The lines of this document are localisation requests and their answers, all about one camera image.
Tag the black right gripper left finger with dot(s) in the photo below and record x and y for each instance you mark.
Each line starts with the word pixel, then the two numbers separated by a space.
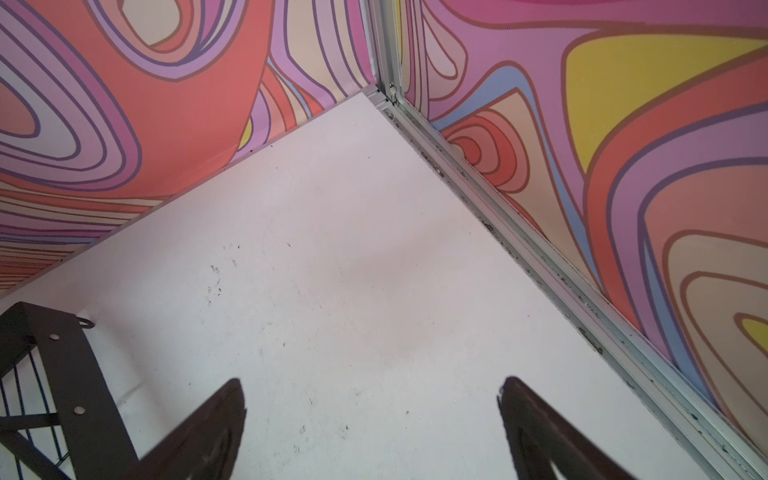
pixel 205 445

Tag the black metal dish rack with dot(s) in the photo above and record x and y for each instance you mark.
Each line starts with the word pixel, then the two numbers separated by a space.
pixel 62 422

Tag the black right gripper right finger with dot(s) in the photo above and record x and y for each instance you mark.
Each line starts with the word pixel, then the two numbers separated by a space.
pixel 543 444

